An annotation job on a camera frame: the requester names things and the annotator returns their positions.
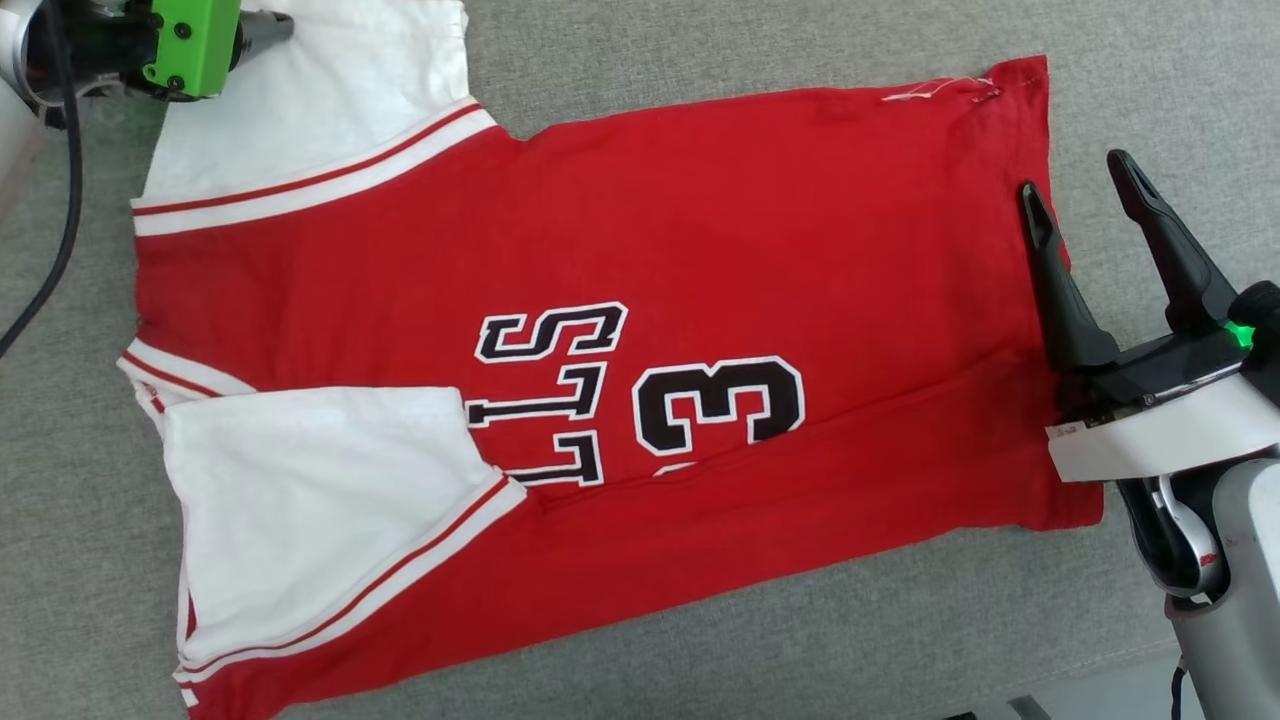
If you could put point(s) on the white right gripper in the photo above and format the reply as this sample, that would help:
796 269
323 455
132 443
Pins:
1160 430

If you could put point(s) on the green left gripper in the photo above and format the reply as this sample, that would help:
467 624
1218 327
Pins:
195 50

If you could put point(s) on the red white basketball jersey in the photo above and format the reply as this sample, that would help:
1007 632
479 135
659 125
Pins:
700 250

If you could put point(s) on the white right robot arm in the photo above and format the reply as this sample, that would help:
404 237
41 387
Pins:
1240 600

